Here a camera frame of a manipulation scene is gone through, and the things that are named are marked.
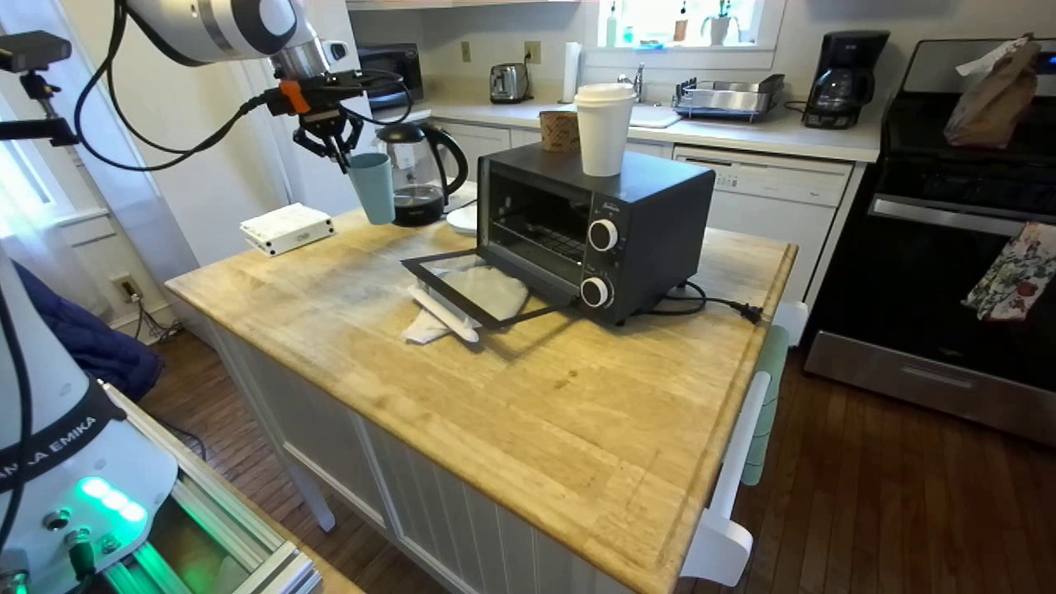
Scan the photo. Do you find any white towel bar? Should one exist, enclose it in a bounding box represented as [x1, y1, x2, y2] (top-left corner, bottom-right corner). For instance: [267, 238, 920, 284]
[677, 301, 812, 592]

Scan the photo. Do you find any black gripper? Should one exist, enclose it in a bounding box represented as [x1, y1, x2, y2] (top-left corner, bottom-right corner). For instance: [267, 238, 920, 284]
[274, 70, 372, 175]

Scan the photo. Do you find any white flat box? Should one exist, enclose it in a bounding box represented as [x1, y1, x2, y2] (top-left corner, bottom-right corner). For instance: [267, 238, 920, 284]
[237, 200, 336, 258]

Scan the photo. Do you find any black and steel stove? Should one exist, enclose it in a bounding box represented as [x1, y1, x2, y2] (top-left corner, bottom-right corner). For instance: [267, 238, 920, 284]
[803, 35, 1056, 448]

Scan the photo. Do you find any white paper towel roll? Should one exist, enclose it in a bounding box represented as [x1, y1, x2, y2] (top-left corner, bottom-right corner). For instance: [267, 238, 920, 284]
[559, 40, 583, 108]

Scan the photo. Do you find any black coffee maker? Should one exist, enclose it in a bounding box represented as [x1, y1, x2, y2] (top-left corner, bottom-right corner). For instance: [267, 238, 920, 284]
[800, 26, 890, 131]

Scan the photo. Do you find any black camera on tripod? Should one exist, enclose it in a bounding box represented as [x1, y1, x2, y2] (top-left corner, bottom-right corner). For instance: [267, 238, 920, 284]
[0, 26, 85, 150]

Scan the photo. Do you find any metal dish rack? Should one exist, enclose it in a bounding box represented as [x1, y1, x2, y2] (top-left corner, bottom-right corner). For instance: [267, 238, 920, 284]
[670, 73, 789, 126]

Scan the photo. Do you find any black toaster oven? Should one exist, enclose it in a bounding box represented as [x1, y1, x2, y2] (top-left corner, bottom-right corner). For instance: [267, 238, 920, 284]
[400, 140, 721, 334]

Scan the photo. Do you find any brown paper bag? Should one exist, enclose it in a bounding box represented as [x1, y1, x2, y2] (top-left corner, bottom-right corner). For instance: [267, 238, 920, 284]
[939, 29, 1042, 151]

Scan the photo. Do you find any silver bread toaster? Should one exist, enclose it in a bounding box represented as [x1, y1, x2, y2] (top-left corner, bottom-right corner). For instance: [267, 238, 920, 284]
[486, 60, 535, 108]

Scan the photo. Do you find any black toaster power cord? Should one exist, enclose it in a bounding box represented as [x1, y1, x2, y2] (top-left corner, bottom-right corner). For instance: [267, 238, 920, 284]
[639, 279, 766, 326]

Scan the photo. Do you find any green hanging towel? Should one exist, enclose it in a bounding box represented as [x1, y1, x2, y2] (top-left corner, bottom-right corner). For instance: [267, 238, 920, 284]
[738, 323, 791, 491]

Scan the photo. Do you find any glass electric kettle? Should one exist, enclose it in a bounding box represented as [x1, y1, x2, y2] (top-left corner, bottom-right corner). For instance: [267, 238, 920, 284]
[375, 118, 472, 231]

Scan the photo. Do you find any blue cup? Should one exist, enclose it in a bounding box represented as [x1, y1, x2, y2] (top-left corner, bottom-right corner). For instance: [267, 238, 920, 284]
[345, 150, 400, 227]

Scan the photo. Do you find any brown woven cup holder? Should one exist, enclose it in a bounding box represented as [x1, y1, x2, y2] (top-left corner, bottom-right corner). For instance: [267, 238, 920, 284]
[539, 106, 583, 162]

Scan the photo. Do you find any dark blue cloth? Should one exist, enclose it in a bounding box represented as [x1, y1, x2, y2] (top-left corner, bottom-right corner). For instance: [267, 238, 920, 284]
[0, 258, 165, 404]

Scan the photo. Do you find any aluminium rail frame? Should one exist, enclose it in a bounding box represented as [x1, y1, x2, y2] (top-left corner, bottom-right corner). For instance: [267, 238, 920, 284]
[96, 376, 327, 594]

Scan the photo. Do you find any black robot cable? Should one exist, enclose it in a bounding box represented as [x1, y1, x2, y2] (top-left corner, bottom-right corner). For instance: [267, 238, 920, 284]
[0, 0, 292, 549]

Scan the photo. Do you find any floral dish towel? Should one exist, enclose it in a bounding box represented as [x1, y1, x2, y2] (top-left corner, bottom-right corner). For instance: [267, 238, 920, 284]
[961, 222, 1056, 326]

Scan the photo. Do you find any white kitchen island cabinet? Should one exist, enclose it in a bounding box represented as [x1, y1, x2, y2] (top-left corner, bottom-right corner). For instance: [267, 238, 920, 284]
[174, 293, 629, 594]

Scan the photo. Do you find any white lidded paper cup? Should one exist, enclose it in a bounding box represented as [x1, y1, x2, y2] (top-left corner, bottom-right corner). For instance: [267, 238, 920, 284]
[570, 83, 639, 182]

